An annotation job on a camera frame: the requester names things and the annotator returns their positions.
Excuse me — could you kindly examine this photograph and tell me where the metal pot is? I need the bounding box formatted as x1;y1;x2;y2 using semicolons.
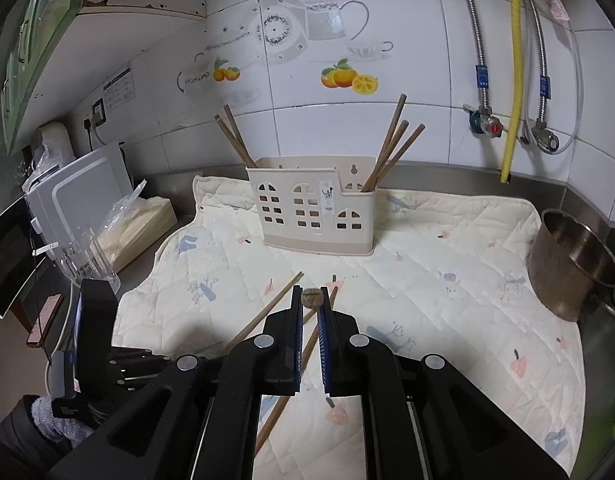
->
527;208;615;322

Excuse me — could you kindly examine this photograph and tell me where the chrome pipe valve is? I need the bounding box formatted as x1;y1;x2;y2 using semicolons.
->
520;117;559;154

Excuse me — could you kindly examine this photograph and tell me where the braided metal hose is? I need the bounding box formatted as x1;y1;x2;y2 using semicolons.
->
520;0;551;126
455;0;489;111

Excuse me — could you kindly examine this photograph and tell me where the white wall label sticker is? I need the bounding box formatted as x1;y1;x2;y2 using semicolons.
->
103;65;137;108

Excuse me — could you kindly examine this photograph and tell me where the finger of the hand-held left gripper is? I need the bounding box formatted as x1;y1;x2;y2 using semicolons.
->
74;278;174;396

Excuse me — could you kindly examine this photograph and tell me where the clear glass mug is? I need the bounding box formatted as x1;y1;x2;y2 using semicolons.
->
54;227;122;295

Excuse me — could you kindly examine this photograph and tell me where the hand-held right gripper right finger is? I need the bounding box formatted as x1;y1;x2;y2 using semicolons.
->
317;287;571;480

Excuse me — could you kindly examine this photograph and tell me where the person's left hand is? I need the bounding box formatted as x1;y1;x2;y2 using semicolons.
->
31;394;95;445

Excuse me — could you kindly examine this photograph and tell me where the beige plastic utensil holder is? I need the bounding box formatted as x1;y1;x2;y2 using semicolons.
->
246;155;378;257

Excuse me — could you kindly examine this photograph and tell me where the person's left forearm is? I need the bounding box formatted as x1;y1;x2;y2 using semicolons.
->
0;395;55;463

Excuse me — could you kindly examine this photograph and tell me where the cream quilted printed mat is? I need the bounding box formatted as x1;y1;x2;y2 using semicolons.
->
112;175;585;480

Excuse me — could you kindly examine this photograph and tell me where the white plastic-wrapped appliance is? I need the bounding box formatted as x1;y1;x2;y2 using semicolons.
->
37;122;70;161

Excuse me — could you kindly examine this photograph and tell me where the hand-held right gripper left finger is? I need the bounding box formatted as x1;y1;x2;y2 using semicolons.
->
50;285;304;480

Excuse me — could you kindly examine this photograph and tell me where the green wall cabinet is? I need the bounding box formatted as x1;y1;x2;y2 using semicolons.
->
0;0;90;156

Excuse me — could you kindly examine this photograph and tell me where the bagged stack of beige sheets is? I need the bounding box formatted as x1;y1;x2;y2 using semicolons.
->
97;180;178;271

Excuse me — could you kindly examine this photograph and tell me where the red-handled pipe valve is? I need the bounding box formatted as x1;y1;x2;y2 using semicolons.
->
462;102;508;139

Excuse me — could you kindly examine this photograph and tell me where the wall socket with black plug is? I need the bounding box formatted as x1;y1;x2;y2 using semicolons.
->
82;100;108;128

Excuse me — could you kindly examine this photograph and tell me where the yellow hose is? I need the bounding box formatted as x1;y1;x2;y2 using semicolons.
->
500;0;522;185

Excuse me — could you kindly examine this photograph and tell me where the white microwave oven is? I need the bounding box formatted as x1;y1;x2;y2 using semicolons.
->
0;141;133;318

